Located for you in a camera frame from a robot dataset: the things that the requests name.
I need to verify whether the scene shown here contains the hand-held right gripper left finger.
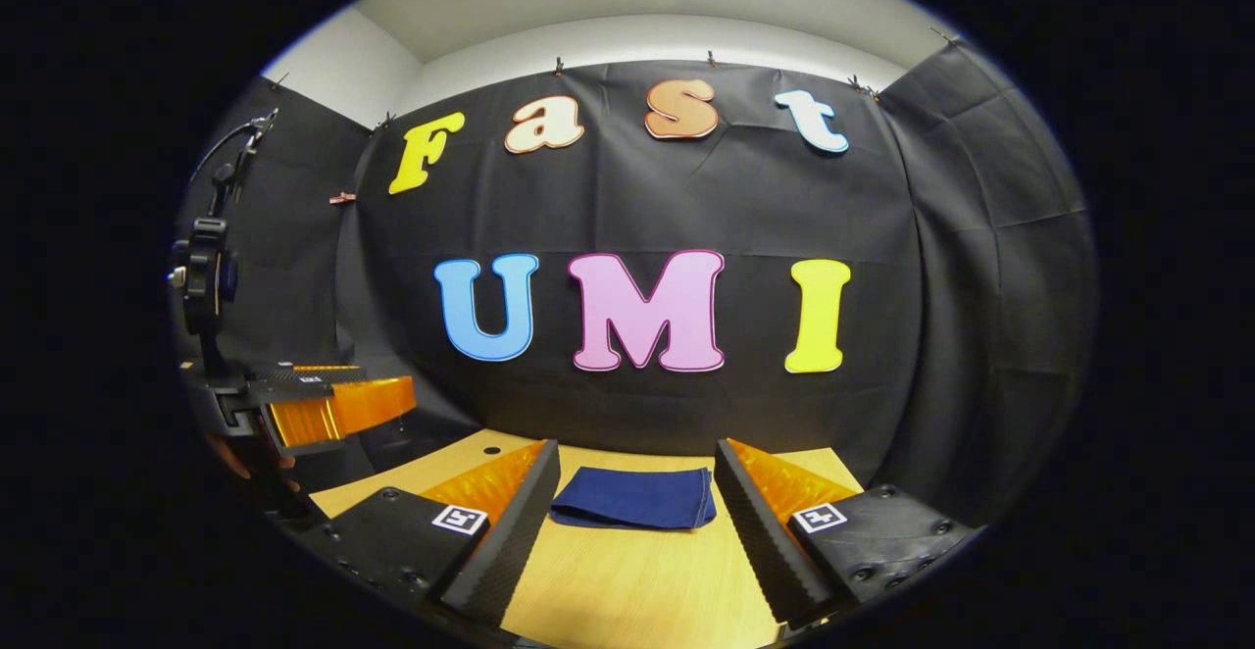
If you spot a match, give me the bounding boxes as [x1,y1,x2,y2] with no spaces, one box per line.
[309,439,562,628]

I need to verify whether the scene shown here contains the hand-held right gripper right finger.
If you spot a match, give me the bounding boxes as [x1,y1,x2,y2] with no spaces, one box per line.
[714,438,981,630]

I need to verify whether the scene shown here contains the blue denim jeans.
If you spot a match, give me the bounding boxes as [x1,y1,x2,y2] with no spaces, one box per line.
[549,466,719,532]

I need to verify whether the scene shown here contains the black backdrop cloth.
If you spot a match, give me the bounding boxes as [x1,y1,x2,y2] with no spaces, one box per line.
[176,36,1099,532]

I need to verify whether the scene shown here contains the thin grey cable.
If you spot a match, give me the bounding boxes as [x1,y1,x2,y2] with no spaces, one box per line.
[188,108,281,187]

